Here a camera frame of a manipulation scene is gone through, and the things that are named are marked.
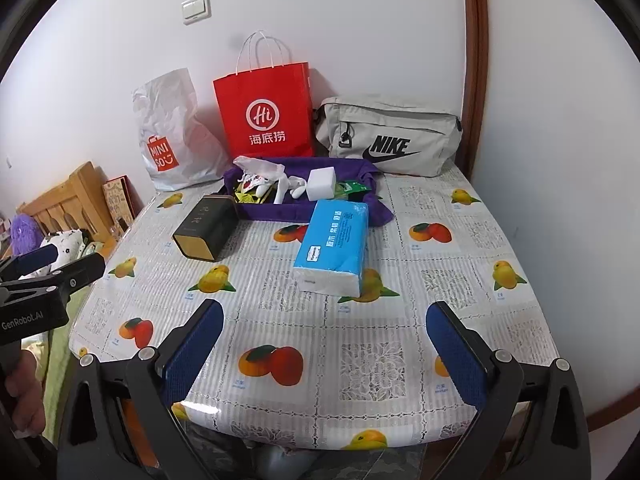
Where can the purple fabric storage bin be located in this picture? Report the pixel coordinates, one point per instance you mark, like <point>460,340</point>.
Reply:
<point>280,212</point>

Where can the white plastic shopping bag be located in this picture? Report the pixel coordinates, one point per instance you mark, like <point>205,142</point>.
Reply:
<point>175,110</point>

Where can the white square block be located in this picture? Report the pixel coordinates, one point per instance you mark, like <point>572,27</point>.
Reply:
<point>321,184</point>

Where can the floral print pillow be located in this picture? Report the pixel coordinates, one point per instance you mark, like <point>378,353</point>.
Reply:
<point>67,242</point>

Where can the grey waist bag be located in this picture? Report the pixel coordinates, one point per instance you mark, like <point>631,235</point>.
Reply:
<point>425,125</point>

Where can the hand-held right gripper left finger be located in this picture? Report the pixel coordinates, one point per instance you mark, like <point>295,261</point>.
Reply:
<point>195,355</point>

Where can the small printed snack packet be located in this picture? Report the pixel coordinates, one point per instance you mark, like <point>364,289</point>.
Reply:
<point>252,181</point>

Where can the fruit print tablecloth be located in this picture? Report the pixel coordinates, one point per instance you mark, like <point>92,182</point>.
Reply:
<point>400,240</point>

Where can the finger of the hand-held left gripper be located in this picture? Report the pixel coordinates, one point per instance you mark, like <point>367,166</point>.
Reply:
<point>35,257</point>
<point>75,270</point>

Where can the white sock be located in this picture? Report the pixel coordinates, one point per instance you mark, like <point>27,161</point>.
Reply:
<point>281,187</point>
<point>298,187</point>

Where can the dark tea tin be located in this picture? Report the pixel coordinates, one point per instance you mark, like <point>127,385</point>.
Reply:
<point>205,220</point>

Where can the blue tissue pack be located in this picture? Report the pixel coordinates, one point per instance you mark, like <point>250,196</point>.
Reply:
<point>330,240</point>

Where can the red paper bag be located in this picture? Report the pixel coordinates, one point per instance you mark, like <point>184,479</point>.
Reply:
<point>280,85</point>

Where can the green tissue packet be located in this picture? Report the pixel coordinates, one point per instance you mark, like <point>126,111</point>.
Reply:
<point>352,189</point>

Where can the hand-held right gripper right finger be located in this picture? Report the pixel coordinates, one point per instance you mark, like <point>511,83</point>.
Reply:
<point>457,355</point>

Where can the brown notebook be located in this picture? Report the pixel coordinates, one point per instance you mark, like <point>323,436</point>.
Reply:
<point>117,200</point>

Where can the green blanket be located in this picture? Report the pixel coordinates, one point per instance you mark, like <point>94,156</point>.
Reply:
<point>60,360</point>

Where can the wooden bed headboard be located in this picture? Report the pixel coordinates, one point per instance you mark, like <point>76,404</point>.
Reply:
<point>75,195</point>

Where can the purple plush toy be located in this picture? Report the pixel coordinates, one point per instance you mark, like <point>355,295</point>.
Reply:
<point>24,235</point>

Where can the person's left hand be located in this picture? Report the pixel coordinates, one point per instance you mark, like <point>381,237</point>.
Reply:
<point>27,390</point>

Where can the white light switch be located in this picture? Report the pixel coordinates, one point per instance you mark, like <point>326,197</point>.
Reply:
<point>196,9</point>

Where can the brown wooden door frame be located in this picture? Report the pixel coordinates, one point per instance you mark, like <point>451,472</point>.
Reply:
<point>475,60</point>

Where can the yellow mesh pouch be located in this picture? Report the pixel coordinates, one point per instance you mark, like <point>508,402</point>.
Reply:
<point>250,197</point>

